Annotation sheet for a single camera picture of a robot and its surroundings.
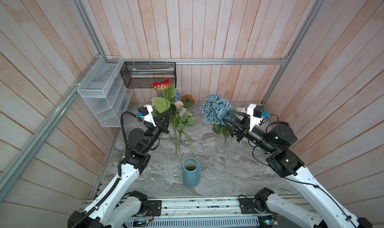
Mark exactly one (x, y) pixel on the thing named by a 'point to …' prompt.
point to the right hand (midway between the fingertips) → (226, 116)
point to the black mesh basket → (142, 74)
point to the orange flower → (188, 97)
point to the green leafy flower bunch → (183, 120)
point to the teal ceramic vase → (190, 172)
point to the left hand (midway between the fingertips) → (171, 113)
